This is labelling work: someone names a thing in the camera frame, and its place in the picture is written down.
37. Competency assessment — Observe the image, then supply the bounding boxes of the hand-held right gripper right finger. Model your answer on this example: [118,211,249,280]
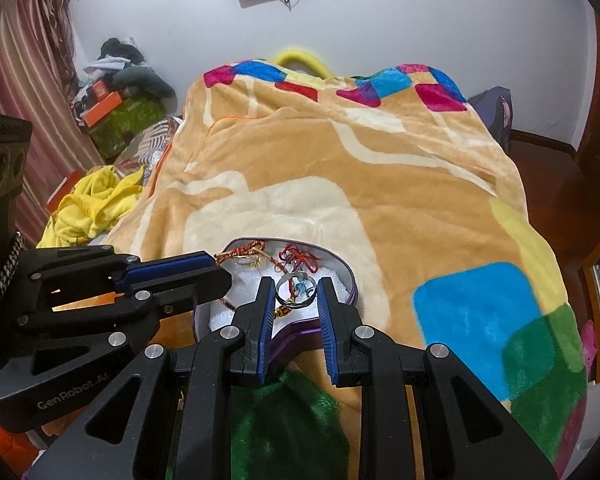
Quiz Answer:
[316,276,558,480]

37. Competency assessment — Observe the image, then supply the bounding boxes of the colourful patchwork fleece blanket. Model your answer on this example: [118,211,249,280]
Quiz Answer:
[100,62,588,480]

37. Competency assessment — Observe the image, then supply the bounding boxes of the red flat box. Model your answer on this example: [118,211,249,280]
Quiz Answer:
[45,170,82,212]

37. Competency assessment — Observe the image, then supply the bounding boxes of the pile of clothes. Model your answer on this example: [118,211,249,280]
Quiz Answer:
[82,37,177,100]

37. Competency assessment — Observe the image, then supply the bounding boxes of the orange flat box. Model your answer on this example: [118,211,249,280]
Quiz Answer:
[83,91,124,127]

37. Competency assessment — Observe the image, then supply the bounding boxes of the purple heart-shaped tin box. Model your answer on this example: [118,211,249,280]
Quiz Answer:
[192,237,358,356]

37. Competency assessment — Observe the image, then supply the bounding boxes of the purple grey backpack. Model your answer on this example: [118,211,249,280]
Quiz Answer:
[467,87,514,154]

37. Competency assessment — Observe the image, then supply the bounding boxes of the silver bangle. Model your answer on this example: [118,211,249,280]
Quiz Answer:
[275,274,322,309]

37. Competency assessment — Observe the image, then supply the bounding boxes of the yellow foam tube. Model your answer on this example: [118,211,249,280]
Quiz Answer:
[272,46,334,80]

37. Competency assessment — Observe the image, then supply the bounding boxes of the yellow cloth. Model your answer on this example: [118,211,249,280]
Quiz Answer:
[36,164,147,250]

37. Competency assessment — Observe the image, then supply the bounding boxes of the red cord bracelet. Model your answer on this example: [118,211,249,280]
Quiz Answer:
[277,245,327,275]
[214,241,267,267]

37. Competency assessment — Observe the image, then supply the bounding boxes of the green cardboard box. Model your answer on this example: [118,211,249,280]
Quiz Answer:
[87,95,169,162]

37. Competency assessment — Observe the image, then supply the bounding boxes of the striped bedding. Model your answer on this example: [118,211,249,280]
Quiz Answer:
[115,116,184,181]

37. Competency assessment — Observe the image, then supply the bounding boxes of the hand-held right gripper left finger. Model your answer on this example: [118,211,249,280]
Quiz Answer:
[30,276,281,480]

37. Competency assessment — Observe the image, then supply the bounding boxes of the striped red curtain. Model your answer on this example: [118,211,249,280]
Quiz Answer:
[0,0,106,248]

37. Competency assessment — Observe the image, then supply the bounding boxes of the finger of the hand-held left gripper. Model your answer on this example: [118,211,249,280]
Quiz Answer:
[21,246,217,294]
[15,265,233,377]

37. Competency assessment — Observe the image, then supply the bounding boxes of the braided black white strap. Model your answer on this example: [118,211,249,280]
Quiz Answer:
[0,232,26,332]

